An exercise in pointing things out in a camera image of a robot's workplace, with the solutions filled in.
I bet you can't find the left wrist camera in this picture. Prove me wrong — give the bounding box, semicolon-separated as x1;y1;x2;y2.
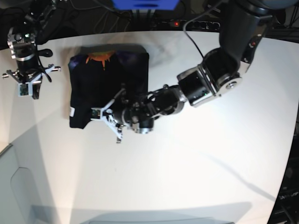
91;107;102;120

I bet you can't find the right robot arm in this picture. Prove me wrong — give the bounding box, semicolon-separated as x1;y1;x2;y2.
1;0;61;99

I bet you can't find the blue box overhead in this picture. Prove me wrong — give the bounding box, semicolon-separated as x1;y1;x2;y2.
112;0;179;10

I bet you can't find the black power strip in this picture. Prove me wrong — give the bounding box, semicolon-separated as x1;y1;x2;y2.
157;20;221;32

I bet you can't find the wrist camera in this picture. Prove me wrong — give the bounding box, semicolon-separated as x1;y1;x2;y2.
18;83;33;97
91;107;102;120

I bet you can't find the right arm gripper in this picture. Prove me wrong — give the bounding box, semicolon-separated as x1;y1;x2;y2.
2;55;61;100

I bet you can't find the black T-shirt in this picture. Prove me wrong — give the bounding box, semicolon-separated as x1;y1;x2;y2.
68;44;150;129

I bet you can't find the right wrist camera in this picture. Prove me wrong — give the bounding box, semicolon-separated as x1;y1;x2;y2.
18;83;33;97

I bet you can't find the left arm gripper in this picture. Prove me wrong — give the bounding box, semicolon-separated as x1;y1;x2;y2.
95;88;140;143

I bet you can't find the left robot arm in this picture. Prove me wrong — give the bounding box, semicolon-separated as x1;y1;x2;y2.
91;0;295;143

